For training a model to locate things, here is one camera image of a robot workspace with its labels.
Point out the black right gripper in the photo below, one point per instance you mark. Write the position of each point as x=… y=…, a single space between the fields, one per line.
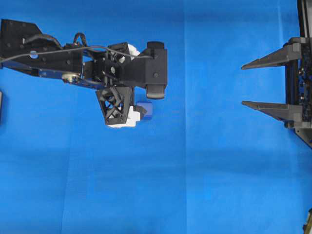
x=296 y=55

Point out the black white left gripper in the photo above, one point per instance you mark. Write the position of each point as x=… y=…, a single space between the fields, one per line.
x=114 y=73

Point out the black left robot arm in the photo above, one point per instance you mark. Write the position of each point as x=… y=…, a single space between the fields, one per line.
x=25 y=49

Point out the dark object at left edge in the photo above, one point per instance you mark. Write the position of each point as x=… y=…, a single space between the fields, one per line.
x=1 y=107

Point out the yellow-black object bottom right corner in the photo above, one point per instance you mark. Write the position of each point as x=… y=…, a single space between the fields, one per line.
x=307 y=227

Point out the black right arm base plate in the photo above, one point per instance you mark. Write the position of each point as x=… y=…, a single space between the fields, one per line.
x=305 y=134

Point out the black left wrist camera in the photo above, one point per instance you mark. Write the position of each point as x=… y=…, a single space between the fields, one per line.
x=147 y=69

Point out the black aluminium frame post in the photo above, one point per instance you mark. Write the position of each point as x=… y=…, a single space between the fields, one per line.
x=305 y=17

